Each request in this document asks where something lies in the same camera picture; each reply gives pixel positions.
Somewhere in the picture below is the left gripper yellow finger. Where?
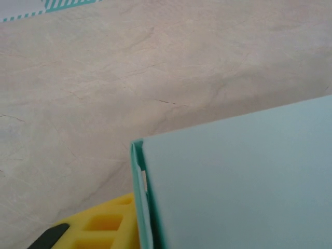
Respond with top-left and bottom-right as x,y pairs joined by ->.
27,192 -> 141,249

